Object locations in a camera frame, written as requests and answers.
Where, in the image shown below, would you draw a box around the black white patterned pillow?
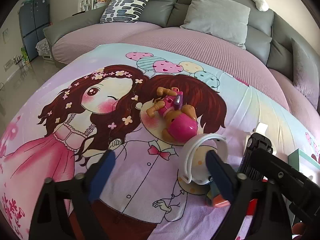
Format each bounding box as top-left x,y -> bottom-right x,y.
100,0 -> 149,23

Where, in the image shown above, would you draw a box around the black toy car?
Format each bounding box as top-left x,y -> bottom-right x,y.
238,132 -> 273,181

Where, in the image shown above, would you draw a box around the grey sofa with pink cover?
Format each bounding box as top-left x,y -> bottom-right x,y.
44,0 -> 319,136

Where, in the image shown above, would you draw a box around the white plastic holder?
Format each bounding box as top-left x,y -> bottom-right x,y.
250,122 -> 268,139

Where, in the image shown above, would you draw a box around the pink puppy toy figure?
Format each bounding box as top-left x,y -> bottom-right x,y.
146,87 -> 197,144

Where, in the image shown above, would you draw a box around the light grey pillow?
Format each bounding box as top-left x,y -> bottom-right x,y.
180,0 -> 251,49

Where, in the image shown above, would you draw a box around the white smart watch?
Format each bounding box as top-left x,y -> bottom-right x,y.
178,133 -> 228,185

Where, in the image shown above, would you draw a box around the red white bottle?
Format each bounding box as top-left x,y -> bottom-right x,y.
246,199 -> 258,216

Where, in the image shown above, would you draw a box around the teal white tray box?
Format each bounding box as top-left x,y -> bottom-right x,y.
288,149 -> 320,185

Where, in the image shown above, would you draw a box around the cartoon printed bed sheet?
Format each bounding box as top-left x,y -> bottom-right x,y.
1,43 -> 319,239

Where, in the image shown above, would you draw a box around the grey purple pillow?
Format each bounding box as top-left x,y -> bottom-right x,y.
291,38 -> 319,109

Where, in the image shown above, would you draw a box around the books on side shelf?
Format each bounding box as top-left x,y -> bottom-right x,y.
78,0 -> 107,12

